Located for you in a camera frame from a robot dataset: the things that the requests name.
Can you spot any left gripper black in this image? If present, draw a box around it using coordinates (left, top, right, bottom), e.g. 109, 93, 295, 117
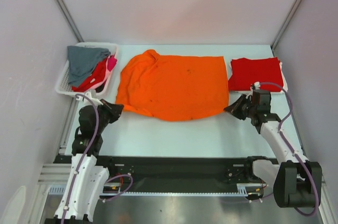
95, 99, 124, 133

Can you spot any orange t shirt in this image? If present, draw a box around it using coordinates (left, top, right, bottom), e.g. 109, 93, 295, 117
116, 50, 229, 122

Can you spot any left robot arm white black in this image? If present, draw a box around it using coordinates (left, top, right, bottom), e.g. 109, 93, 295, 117
45, 99, 124, 223

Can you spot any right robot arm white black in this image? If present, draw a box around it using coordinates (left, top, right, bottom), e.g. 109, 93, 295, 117
224, 88, 322, 211

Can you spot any red t shirt in basket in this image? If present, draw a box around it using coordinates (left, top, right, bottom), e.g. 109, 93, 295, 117
71, 58, 112, 92

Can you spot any folded white t shirt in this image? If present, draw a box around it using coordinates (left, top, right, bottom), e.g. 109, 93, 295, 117
228, 60, 289, 95

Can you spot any pink t shirt in basket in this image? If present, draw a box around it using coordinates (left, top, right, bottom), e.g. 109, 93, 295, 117
106, 55, 117, 72

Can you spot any grey t shirt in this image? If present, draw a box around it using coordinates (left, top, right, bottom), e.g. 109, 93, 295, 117
67, 45, 111, 87

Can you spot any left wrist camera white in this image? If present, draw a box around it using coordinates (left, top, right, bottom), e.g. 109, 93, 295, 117
75, 91, 102, 106

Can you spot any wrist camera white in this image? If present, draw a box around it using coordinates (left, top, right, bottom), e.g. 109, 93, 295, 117
246, 81, 261, 99
75, 91, 102, 106

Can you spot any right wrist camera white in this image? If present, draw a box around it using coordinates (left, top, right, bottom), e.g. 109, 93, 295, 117
246, 81, 261, 99

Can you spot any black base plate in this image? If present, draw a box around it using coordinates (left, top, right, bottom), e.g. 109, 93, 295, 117
52, 155, 275, 193

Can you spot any white slotted cable duct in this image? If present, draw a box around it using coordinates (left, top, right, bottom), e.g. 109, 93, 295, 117
48, 183, 265, 198

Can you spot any aluminium rail frame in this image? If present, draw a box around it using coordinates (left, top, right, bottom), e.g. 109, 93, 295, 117
37, 164, 71, 184

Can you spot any right corner aluminium post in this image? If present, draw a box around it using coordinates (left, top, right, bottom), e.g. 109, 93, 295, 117
270, 0, 303, 53

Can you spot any corner aluminium post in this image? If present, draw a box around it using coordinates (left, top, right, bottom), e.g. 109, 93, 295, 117
270, 0, 303, 53
54, 0, 84, 42

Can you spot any left corner aluminium post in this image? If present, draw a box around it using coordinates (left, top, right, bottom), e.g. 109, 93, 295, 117
54, 0, 84, 42

